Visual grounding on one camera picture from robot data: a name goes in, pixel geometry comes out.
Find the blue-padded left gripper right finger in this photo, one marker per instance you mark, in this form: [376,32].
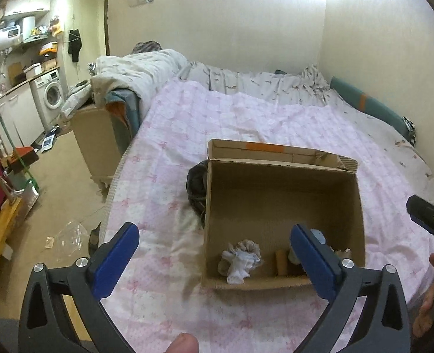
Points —
[320,263]

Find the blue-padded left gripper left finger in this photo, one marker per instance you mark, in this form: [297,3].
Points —
[111,259]

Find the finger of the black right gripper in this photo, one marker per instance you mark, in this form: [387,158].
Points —
[421,212]

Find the beige knotted plush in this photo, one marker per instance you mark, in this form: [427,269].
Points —
[344,254]

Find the orange soft roll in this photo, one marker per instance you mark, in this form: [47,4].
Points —
[282,262]

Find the beige lace scrunchie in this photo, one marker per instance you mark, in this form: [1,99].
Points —
[246,245]

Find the white cloth bunny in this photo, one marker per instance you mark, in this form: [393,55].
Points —
[236,265]

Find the left hand thumb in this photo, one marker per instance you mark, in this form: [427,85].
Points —
[184,343]

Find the clear plastic wrapper on floor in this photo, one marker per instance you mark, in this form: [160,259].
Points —
[72,239]

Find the pink patterned quilt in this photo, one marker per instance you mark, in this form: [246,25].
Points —
[160,293]

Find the open cardboard box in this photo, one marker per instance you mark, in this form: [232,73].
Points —
[258,192]

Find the black cloth bundle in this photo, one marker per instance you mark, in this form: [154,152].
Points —
[196,187]

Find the beige wooden cabinet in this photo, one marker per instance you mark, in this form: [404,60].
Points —
[102,139]

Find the teal orange bolster pillow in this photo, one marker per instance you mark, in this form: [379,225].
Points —
[371,106]

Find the white washing machine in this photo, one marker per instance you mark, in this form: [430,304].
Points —
[48,96]

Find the white floral duvet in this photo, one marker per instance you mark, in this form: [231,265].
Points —
[145,74]

